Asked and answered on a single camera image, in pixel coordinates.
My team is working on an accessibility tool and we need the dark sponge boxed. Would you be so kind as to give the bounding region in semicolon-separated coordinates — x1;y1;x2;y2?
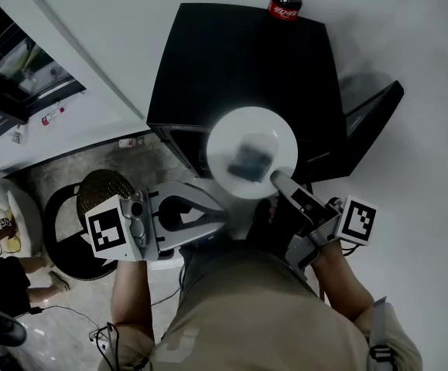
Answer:
226;131;279;183

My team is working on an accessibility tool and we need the white round plate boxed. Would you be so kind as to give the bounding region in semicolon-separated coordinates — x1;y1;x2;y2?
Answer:
206;106;299;199

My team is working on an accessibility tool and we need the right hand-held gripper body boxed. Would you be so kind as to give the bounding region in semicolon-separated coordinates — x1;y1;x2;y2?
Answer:
285;195;378;281

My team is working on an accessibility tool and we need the grey shoulder strap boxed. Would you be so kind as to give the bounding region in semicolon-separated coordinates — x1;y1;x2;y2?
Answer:
368;295;398;371

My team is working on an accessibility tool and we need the black framed window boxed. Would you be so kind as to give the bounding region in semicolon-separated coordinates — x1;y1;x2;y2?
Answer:
0;0;87;154

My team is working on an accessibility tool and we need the person's left forearm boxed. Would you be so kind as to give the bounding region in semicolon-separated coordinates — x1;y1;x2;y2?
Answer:
109;259;155;342

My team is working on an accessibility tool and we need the person's beige shirt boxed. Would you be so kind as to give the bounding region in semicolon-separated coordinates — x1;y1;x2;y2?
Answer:
97;241;424;371

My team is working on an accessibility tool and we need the white flower cushion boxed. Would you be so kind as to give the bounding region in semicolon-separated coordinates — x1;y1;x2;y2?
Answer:
0;178;43;260

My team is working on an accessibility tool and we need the person's right forearm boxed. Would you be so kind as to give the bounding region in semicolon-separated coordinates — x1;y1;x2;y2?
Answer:
310;240;375;324

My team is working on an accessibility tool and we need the black mini fridge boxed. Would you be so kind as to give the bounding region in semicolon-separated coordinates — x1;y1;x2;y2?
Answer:
145;2;405;181

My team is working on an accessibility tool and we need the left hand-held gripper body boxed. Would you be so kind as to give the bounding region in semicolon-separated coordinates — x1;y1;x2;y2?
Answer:
85;189;159;262

